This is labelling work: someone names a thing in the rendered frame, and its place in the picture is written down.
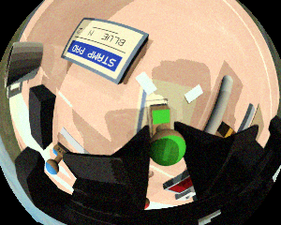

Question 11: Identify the red ink pad in grey tray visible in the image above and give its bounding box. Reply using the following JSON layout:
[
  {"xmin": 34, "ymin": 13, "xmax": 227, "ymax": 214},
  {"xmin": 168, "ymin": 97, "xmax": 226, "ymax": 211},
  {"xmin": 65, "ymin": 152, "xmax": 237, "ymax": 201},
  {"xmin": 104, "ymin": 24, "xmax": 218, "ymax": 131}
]
[{"xmin": 163, "ymin": 170, "xmax": 193, "ymax": 194}]

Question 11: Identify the cream and blue stamp pad tin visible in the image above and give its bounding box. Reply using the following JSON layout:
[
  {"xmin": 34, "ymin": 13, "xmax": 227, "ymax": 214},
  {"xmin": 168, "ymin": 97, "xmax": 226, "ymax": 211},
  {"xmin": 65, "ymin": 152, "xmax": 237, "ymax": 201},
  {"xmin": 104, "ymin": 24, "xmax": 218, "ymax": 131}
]
[{"xmin": 61, "ymin": 18, "xmax": 149, "ymax": 85}]

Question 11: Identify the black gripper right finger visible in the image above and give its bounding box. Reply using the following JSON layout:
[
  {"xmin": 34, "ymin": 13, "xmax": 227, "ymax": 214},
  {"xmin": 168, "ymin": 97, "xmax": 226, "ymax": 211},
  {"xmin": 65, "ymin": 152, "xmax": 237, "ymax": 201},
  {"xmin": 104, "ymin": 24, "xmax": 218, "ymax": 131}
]
[{"xmin": 173, "ymin": 121, "xmax": 259, "ymax": 200}]

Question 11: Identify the tan flat board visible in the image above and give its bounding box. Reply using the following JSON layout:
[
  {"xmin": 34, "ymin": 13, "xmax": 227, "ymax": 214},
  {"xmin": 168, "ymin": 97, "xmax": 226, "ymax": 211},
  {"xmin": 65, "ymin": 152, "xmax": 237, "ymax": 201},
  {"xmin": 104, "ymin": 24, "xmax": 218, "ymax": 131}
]
[{"xmin": 250, "ymin": 102, "xmax": 264, "ymax": 141}]

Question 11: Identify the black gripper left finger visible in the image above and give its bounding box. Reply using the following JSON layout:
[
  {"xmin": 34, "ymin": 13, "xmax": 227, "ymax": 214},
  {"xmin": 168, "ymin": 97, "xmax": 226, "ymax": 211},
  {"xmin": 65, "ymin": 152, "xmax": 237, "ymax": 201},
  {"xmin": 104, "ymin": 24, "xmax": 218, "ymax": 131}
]
[{"xmin": 63, "ymin": 125, "xmax": 151, "ymax": 210}]

